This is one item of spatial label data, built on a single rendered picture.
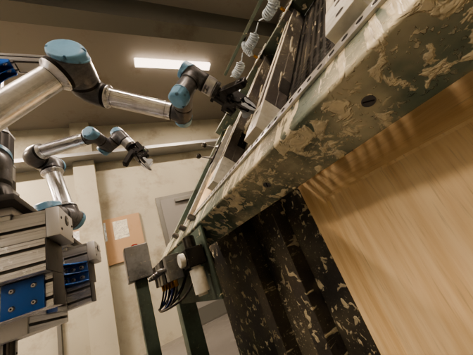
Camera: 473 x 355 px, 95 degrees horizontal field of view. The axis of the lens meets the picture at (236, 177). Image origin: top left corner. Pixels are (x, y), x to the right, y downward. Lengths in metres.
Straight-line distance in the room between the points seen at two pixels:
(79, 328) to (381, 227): 3.81
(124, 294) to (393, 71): 3.86
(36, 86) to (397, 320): 1.18
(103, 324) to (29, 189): 2.33
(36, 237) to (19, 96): 0.42
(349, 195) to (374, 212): 0.07
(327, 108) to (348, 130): 0.05
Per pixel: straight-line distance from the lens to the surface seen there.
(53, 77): 0.99
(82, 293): 1.30
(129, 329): 3.93
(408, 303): 0.66
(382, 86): 0.36
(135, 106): 1.03
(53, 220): 0.85
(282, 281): 0.93
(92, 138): 1.49
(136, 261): 1.35
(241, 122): 1.00
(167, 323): 3.93
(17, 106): 0.95
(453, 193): 0.56
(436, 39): 0.35
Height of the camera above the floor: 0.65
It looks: 20 degrees up
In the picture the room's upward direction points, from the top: 21 degrees counter-clockwise
